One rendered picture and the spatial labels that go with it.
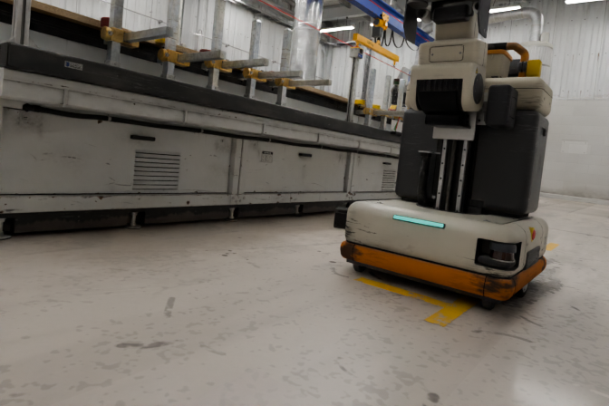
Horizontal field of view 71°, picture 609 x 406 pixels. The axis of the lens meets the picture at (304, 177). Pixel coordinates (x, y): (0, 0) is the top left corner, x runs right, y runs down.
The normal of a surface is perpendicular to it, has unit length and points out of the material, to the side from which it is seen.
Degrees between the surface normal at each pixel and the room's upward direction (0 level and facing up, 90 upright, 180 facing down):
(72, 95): 90
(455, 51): 98
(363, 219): 90
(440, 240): 90
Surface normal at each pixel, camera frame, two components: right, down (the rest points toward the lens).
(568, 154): -0.62, -0.02
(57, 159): 0.79, 0.13
